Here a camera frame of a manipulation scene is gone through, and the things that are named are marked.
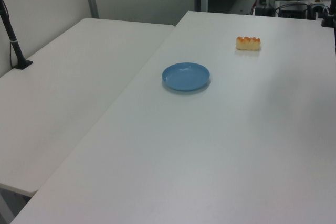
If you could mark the black clamp camera stand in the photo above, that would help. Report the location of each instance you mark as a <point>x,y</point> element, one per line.
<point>329,14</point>

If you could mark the black pole stand with base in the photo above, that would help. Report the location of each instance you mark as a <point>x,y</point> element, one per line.
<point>13,40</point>

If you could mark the blue round plate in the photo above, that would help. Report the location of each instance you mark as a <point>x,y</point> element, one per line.
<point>186,76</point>

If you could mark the white adjoining table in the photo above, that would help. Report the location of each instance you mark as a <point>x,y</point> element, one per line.
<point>65,90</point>

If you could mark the black electronics box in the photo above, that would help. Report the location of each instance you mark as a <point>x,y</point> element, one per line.
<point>292,12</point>

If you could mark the orange topped bread loaf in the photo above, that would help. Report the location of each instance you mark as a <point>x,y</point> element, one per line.
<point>248,44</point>

